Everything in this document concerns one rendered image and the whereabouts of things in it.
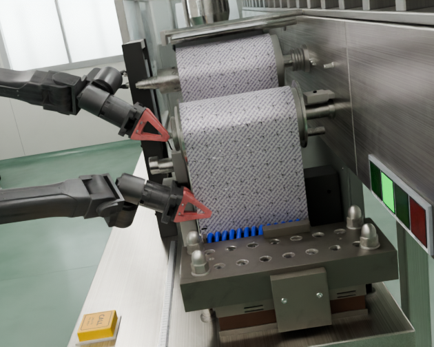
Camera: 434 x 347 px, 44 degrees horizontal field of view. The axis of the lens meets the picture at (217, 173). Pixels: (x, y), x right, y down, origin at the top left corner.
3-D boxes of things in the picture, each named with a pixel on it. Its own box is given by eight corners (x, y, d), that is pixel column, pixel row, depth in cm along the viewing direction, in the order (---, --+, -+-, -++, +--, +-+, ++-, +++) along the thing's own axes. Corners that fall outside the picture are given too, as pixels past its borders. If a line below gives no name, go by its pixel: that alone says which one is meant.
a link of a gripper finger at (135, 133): (160, 154, 117) (121, 134, 116) (163, 148, 124) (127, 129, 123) (174, 127, 116) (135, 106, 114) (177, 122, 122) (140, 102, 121)
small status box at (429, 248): (370, 193, 94) (367, 154, 92) (374, 192, 94) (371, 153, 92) (429, 256, 70) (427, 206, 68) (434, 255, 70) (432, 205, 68)
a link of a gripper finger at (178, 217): (206, 233, 115) (163, 219, 113) (205, 219, 121) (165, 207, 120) (217, 204, 113) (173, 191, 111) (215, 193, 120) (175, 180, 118)
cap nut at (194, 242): (187, 248, 113) (183, 228, 112) (204, 245, 113) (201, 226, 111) (187, 256, 109) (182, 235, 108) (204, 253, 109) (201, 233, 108)
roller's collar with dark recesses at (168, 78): (162, 92, 142) (157, 67, 140) (184, 88, 142) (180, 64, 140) (160, 96, 136) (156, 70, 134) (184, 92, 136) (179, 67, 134)
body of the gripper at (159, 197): (169, 225, 111) (134, 215, 110) (171, 207, 121) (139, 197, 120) (179, 197, 109) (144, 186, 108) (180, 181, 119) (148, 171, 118)
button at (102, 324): (85, 323, 116) (83, 313, 115) (118, 318, 116) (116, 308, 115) (78, 343, 109) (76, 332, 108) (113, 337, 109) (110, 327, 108)
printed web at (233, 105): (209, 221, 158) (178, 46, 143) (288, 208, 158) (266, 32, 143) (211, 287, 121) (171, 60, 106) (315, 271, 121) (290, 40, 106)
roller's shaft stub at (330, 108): (300, 121, 119) (297, 101, 118) (331, 116, 119) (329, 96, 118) (303, 125, 115) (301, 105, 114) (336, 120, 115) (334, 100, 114)
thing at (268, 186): (202, 242, 118) (188, 162, 113) (308, 226, 118) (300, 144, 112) (202, 243, 118) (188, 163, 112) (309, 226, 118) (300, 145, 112)
